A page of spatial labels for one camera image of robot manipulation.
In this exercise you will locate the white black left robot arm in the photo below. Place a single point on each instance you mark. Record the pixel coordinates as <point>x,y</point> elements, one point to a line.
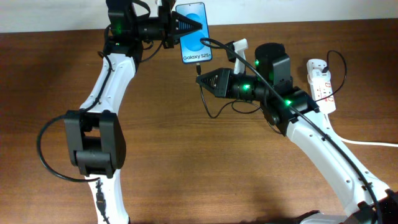
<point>95,139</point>

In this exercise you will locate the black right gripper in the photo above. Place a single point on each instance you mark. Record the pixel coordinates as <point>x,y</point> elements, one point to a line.
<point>228,83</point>

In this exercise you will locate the white USB charger plug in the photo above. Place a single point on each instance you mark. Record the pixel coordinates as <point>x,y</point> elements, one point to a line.
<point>318,75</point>

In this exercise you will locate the blue Galaxy smartphone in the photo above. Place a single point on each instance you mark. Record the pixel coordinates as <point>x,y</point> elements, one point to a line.
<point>192,50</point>

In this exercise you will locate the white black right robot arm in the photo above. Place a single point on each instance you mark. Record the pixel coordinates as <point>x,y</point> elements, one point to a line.
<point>364,197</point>

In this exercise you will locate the white power strip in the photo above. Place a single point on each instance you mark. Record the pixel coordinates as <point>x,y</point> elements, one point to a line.
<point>321,91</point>

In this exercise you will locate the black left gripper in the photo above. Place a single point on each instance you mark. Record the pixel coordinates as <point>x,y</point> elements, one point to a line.
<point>168,24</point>

